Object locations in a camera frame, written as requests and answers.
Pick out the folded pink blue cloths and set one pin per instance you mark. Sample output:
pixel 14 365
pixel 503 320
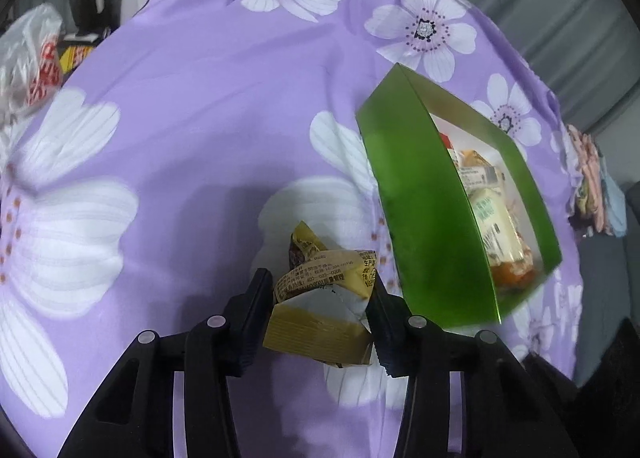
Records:
pixel 599 203

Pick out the white plastic bag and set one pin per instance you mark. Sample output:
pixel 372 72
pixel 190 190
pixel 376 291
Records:
pixel 30 69

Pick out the grey sofa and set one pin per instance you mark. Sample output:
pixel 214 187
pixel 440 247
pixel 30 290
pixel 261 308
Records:
pixel 610 271

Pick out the gold snack packet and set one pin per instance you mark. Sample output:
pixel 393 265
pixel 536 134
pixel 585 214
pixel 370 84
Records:
pixel 320 304

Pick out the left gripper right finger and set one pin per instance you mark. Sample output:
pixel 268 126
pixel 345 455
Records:
pixel 504 411

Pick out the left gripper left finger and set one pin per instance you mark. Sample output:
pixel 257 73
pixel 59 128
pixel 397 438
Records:
pixel 130 414

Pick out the purple floral tablecloth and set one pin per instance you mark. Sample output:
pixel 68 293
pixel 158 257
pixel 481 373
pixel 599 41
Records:
pixel 182 153

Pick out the green cardboard box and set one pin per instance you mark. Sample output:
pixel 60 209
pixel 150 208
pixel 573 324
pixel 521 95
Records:
pixel 442 266

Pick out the yellow biscuit packet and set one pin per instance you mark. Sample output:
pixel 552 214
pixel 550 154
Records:
pixel 476 173

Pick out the green cream snack packet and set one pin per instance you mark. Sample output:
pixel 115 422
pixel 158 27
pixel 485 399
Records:
pixel 500 237

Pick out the grey curtain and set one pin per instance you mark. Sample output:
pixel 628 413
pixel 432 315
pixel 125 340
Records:
pixel 586 51

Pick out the orange snack packet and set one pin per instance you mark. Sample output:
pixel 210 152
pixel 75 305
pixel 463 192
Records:
pixel 513 275

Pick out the red triangular snack packet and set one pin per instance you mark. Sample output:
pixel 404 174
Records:
pixel 446 141

